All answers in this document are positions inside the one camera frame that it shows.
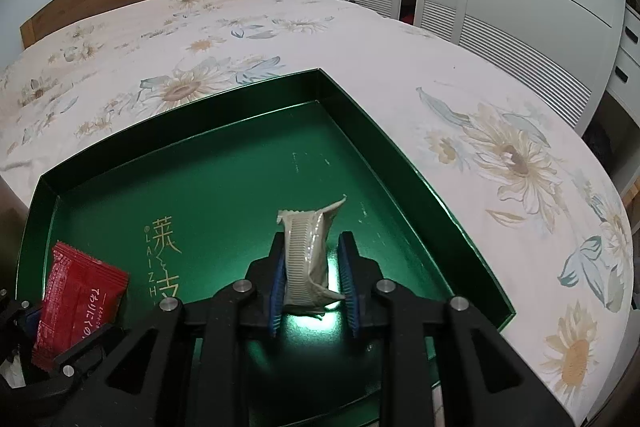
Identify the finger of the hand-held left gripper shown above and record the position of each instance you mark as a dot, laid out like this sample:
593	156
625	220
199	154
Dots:
90	347
22	314

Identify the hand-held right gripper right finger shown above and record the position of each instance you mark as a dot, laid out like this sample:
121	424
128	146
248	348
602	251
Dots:
350	302

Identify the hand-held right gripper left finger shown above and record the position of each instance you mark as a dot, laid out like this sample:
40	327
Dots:
275	302

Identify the red square snack packet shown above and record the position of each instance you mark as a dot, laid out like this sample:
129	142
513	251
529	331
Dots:
75	297

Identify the beige ridged snack packet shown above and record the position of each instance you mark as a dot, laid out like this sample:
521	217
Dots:
305	257

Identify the green gift box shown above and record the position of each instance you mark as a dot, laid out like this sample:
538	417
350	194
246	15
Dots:
225	182

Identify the floral bed blanket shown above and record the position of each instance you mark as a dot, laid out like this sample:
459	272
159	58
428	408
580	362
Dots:
400	72

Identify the white drawer cabinet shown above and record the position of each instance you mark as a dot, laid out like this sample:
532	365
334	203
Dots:
625	57

